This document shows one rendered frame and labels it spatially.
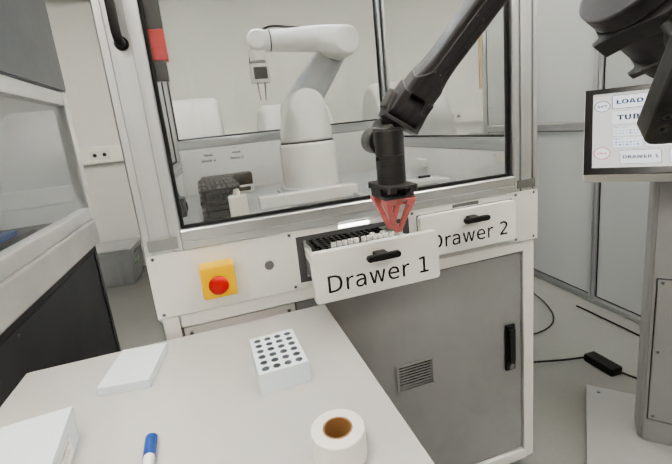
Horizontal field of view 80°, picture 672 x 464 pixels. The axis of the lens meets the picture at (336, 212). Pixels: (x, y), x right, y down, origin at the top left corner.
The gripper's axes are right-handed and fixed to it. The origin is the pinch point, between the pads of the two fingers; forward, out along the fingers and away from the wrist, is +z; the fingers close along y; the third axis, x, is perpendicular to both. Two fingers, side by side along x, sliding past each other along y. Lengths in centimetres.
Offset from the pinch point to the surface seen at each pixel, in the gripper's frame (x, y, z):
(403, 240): -2.8, 2.0, 4.1
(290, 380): 26.8, -13.9, 18.6
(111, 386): 56, -2, 19
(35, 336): 86, 45, 27
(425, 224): -15.2, 14.4, 5.6
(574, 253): -168, 107, 72
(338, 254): 11.9, 2.0, 4.4
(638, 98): -89, 18, -20
